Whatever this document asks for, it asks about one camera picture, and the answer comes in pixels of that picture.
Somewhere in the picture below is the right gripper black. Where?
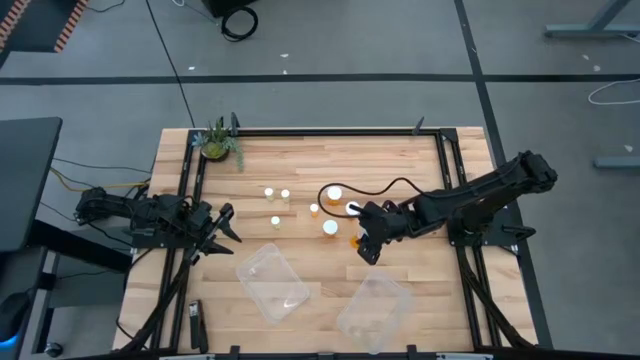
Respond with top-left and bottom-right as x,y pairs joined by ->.
355,199 -> 404,267

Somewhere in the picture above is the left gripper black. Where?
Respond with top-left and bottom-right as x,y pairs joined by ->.
187,199 -> 244,265

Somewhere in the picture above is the clear plastic bin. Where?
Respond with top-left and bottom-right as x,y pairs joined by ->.
335,268 -> 414,356
234,242 -> 312,325

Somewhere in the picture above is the potted succulent plant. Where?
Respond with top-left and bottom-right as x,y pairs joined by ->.
191,117 -> 246,173

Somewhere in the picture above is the black rectangular device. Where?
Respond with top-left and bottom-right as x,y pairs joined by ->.
187,298 -> 210,354

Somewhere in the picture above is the black desk top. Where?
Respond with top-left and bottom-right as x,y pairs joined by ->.
0,116 -> 64,254

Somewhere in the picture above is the black computer mouse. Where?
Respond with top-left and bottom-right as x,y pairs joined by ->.
0,291 -> 31,344

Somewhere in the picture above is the black floor box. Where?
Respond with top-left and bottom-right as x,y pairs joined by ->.
202,0 -> 259,19

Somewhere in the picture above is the short grey table foot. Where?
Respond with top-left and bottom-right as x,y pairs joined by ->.
593,155 -> 640,170

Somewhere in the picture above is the black mat with orange stripes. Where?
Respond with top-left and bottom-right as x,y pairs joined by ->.
0,0 -> 90,54

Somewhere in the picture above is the long grey table foot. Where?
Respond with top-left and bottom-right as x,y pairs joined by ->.
543,0 -> 640,40

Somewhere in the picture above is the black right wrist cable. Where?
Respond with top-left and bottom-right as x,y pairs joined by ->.
317,176 -> 427,220

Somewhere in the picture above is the black aluminium table frame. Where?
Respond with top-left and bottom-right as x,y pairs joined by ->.
119,112 -> 539,360

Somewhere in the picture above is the black power cable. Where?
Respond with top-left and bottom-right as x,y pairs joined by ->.
51,157 -> 152,175

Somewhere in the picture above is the yellow cable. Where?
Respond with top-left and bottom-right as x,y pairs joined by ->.
48,166 -> 151,194

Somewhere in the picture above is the long thin black cable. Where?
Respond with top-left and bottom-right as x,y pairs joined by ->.
144,0 -> 196,129

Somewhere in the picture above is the coiled black cable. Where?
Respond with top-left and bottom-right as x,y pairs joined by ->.
220,4 -> 260,43

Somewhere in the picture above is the white floor cable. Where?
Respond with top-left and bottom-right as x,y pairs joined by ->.
587,77 -> 640,107

